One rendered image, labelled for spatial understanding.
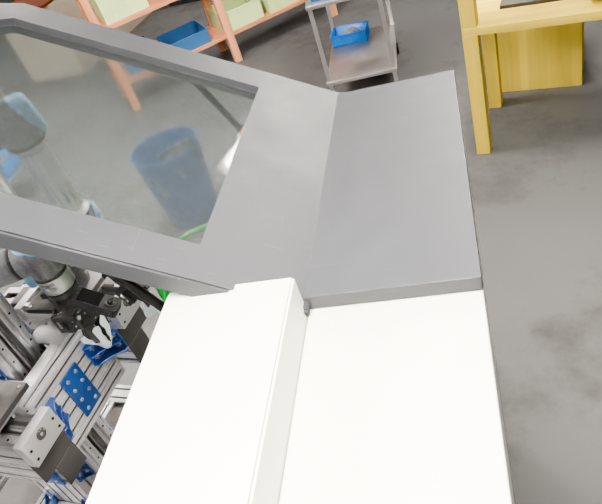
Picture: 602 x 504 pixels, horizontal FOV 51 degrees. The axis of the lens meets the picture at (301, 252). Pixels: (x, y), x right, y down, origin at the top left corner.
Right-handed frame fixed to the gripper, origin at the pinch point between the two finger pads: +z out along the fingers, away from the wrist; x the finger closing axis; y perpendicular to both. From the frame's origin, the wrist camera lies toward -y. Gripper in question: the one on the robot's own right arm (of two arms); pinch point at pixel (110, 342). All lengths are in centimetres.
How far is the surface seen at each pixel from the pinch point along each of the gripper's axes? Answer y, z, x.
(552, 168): -134, 120, -212
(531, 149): -126, 120, -234
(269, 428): -61, -34, 50
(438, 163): -84, -30, -9
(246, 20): 93, 89, -484
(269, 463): -61, -32, 53
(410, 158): -79, -30, -12
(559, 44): -153, 91, -300
